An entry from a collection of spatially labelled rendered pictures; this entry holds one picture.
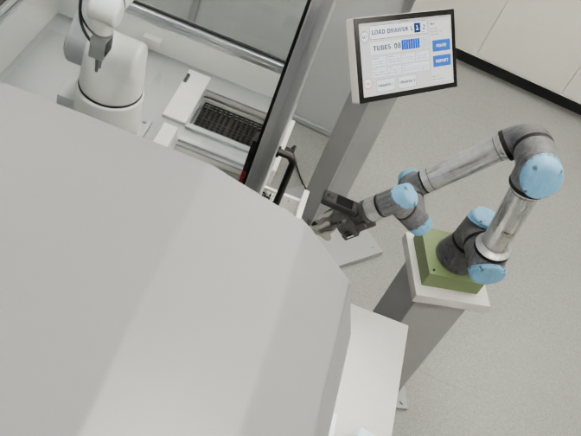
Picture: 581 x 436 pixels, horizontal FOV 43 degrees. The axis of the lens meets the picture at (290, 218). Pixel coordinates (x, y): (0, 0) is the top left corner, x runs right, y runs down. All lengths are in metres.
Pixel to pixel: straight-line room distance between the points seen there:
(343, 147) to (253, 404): 2.33
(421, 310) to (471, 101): 2.49
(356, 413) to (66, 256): 1.37
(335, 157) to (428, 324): 0.91
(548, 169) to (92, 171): 1.35
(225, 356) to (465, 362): 2.59
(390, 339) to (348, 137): 1.09
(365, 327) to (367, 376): 0.18
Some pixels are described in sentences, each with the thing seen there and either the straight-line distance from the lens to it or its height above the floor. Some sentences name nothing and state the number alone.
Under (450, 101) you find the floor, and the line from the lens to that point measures 4.89.
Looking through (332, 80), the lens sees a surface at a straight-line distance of 3.98.
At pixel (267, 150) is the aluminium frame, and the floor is 1.55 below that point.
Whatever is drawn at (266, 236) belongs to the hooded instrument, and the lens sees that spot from 1.15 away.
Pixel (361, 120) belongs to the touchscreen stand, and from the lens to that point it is 3.13.
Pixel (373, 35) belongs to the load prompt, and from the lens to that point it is 2.87.
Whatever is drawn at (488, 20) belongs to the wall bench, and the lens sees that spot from 5.10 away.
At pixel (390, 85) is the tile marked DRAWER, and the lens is 2.92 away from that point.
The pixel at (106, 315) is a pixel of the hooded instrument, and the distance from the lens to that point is 0.97.
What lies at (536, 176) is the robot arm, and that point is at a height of 1.42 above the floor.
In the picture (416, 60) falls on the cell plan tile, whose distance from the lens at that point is 3.01.
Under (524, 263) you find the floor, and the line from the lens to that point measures 4.13.
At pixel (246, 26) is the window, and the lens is 1.44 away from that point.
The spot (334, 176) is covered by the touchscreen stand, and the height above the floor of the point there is 0.40.
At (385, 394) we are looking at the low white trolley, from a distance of 2.30.
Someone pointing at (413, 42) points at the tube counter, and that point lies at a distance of 3.01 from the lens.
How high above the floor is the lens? 2.59
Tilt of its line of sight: 45 degrees down
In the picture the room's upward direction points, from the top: 24 degrees clockwise
